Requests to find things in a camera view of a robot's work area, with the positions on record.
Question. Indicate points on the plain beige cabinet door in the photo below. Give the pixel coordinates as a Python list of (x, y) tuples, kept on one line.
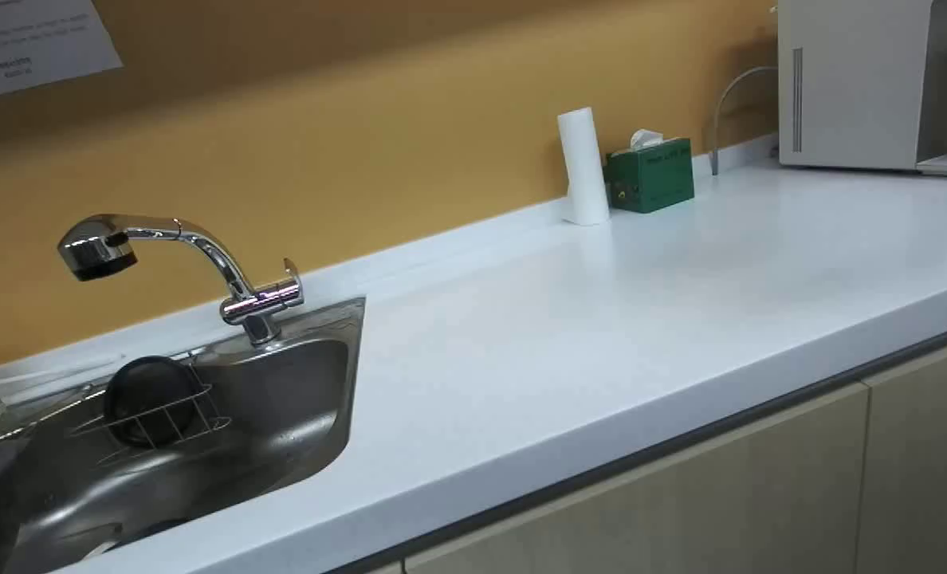
[(705, 497)]

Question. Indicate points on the white tissue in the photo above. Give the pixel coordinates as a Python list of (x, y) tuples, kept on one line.
[(646, 138)]

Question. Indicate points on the white paper wall notice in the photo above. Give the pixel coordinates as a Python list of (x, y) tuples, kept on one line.
[(25, 41)]

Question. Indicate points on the chrome sink faucet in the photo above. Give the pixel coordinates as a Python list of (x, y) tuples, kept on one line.
[(208, 246)]

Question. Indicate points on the green tissue box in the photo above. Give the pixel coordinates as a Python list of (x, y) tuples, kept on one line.
[(651, 180)]

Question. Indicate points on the silver coffee machine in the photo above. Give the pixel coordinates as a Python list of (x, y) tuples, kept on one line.
[(855, 83)]

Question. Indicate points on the stainless steel sink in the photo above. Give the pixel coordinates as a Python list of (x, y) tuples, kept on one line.
[(281, 426)]

